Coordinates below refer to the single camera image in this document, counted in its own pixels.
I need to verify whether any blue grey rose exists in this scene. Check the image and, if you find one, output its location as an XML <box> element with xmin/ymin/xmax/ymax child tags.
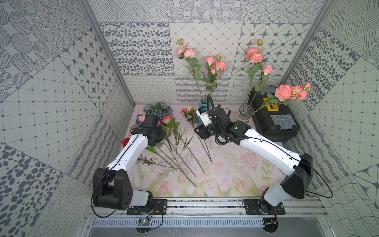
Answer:
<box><xmin>135</xmin><ymin>102</ymin><xmax>173</xmax><ymax>125</ymax></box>

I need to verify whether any pink flower bunch on table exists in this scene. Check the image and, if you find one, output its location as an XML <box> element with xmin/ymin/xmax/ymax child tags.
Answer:
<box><xmin>161</xmin><ymin>115</ymin><xmax>205</xmax><ymax>177</ymax></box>

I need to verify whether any large pink peony spray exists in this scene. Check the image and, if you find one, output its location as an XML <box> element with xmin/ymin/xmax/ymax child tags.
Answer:
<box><xmin>246</xmin><ymin>39</ymin><xmax>264</xmax><ymax>99</ymax></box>

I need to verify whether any clear glass vase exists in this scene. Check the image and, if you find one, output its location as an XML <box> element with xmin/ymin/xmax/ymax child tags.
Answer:
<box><xmin>237</xmin><ymin>105</ymin><xmax>255</xmax><ymax>124</ymax></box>

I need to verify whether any black toolbox yellow label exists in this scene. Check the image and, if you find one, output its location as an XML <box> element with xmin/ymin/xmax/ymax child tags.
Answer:
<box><xmin>248</xmin><ymin>86</ymin><xmax>300</xmax><ymax>142</ymax></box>

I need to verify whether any tall blue ceramic vase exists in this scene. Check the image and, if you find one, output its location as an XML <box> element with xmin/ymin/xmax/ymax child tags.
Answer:
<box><xmin>196</xmin><ymin>98</ymin><xmax>211</xmax><ymax>127</ymax></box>

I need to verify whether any pink rose single stem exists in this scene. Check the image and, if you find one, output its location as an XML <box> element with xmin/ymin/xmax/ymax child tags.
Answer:
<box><xmin>205</xmin><ymin>57</ymin><xmax>217</xmax><ymax>95</ymax></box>

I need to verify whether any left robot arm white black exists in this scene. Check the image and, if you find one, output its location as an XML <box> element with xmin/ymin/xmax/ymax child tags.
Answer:
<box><xmin>91</xmin><ymin>114</ymin><xmax>166</xmax><ymax>213</ymax></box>

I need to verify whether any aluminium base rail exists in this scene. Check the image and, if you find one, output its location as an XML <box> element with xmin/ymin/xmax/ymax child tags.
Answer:
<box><xmin>85</xmin><ymin>197</ymin><xmax>328</xmax><ymax>218</ymax></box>

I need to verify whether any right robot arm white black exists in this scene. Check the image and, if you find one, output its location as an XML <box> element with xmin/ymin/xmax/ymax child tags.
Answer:
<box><xmin>194</xmin><ymin>96</ymin><xmax>313</xmax><ymax>214</ymax></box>

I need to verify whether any peach rosebud stem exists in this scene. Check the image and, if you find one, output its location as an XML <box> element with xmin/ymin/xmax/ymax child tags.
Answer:
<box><xmin>187</xmin><ymin>106</ymin><xmax>194</xmax><ymax>113</ymax></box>

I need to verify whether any red carnation stem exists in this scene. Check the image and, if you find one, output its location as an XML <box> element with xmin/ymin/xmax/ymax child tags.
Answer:
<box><xmin>122</xmin><ymin>137</ymin><xmax>130</xmax><ymax>148</ymax></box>

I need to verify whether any pink carnation spray stem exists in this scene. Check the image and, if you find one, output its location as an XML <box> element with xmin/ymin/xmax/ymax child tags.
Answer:
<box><xmin>175</xmin><ymin>39</ymin><xmax>205</xmax><ymax>98</ymax></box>

